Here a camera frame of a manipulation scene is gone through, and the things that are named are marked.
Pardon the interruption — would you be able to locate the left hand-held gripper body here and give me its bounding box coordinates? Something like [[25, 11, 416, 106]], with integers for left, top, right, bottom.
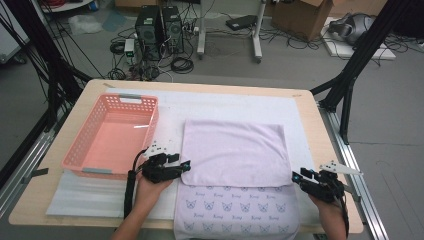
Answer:
[[140, 140, 183, 185]]

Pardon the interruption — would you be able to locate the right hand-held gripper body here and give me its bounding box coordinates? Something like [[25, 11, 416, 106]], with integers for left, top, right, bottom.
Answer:
[[297, 160, 364, 205]]

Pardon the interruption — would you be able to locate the lilac printed towel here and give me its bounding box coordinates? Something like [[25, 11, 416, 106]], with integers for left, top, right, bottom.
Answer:
[[173, 119, 301, 240]]

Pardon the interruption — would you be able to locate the pink plastic basket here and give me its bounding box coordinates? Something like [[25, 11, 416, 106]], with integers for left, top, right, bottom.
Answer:
[[60, 93, 160, 181]]

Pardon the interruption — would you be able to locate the person's left hand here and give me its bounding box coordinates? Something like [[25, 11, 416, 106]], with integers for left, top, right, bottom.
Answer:
[[135, 176, 175, 214]]

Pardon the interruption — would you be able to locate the person's right hand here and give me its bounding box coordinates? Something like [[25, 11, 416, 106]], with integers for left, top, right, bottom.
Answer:
[[308, 194, 347, 231]]

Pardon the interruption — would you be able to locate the white grid mat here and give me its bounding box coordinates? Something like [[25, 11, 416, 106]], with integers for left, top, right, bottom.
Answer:
[[45, 87, 326, 224]]

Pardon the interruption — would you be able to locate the small white device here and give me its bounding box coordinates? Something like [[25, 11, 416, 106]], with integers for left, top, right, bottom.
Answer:
[[123, 38, 136, 65]]

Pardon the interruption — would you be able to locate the white foam board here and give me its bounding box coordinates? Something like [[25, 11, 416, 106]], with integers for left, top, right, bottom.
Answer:
[[320, 16, 397, 62]]

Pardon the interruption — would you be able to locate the black computer tower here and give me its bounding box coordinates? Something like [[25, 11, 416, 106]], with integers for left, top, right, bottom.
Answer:
[[134, 4, 164, 62], [161, 5, 185, 54]]

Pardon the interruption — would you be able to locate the white rolling stand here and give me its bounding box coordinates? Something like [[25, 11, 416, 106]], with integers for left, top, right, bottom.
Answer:
[[196, 0, 268, 64]]

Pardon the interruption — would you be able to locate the grey and black device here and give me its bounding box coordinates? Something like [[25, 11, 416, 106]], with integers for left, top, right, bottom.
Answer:
[[327, 12, 376, 46]]

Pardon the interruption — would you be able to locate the flat black box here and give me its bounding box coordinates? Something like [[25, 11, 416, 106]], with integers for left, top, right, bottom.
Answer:
[[225, 14, 258, 32]]

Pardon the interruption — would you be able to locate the open cardboard box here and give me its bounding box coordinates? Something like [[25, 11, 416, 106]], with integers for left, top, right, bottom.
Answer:
[[270, 0, 334, 43]]

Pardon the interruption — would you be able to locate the clear plastic bag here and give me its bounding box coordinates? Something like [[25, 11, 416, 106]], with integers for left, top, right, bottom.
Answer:
[[68, 13, 104, 36]]

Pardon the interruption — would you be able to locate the white round table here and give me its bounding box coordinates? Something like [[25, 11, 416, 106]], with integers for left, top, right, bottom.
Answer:
[[39, 0, 96, 14]]

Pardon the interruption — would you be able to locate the white cabinet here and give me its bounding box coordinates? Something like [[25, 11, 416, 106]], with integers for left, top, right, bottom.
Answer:
[[0, 0, 31, 64]]

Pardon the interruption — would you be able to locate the grey metal bracket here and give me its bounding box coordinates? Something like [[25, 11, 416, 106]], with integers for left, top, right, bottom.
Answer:
[[344, 185, 362, 203], [21, 167, 50, 185]]

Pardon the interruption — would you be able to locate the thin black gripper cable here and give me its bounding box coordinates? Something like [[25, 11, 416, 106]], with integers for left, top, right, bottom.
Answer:
[[334, 184, 351, 238]]

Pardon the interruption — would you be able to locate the black sleeved gripper cable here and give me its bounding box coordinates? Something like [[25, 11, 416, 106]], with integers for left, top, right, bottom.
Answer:
[[123, 147, 149, 220]]

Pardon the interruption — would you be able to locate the aluminium rail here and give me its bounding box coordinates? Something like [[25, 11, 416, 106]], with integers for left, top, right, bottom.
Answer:
[[318, 103, 389, 240], [0, 128, 56, 218]]

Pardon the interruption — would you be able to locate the black cable coil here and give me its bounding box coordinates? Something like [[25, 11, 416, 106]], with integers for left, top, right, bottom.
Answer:
[[109, 40, 126, 56], [107, 67, 127, 81], [170, 56, 195, 75]]

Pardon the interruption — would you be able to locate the black metal frame strut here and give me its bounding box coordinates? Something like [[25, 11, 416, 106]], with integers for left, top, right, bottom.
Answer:
[[0, 0, 93, 133], [309, 0, 414, 146]]

